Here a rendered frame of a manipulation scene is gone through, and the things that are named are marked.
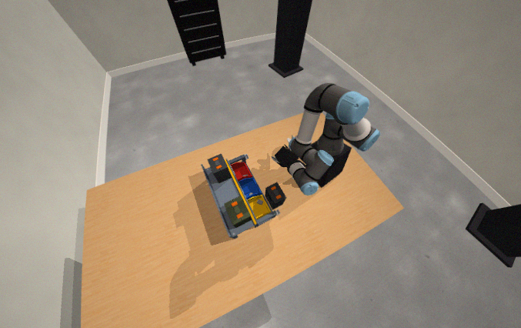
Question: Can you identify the red open bin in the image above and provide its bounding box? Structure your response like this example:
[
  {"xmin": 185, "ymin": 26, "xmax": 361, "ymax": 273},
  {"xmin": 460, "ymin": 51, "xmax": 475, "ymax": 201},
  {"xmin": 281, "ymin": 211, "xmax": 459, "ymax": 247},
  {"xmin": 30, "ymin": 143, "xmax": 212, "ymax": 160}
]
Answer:
[{"xmin": 230, "ymin": 162, "xmax": 252, "ymax": 181}]

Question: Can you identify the blue bin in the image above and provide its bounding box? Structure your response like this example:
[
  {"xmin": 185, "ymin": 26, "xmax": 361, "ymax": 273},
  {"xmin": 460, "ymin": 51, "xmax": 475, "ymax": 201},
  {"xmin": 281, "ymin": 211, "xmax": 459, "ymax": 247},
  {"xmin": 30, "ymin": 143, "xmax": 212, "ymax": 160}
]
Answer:
[{"xmin": 239, "ymin": 178, "xmax": 262, "ymax": 200}]

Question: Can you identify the yellow open bin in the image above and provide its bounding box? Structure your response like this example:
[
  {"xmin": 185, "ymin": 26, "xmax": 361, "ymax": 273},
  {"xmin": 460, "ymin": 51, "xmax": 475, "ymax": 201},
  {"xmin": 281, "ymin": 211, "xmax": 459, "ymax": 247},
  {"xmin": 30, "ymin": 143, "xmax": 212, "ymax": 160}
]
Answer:
[{"xmin": 248, "ymin": 195, "xmax": 271, "ymax": 219}]

